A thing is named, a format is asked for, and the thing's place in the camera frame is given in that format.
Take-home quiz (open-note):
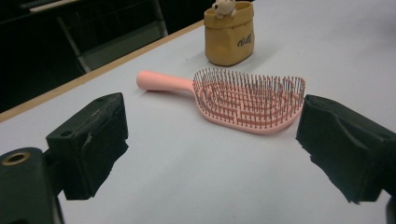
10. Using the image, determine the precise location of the pink hairbrush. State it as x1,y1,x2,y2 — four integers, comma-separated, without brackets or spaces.
135,67,306,136

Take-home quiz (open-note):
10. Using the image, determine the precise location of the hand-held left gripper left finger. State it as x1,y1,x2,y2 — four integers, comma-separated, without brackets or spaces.
45,91,130,201

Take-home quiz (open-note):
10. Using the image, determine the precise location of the yellow paper-look storage bag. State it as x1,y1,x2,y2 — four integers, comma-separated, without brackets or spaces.
204,0,256,67

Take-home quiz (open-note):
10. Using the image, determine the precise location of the small white plush toy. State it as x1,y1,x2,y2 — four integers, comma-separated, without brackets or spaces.
211,0,238,20

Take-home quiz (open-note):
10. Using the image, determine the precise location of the light wooden board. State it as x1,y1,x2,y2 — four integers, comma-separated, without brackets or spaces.
29,0,80,14

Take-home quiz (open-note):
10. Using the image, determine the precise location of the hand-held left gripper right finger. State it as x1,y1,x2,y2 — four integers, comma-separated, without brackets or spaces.
295,94,396,204

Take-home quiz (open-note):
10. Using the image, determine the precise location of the grey metal frame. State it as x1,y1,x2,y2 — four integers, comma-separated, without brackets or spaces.
56,0,169,75

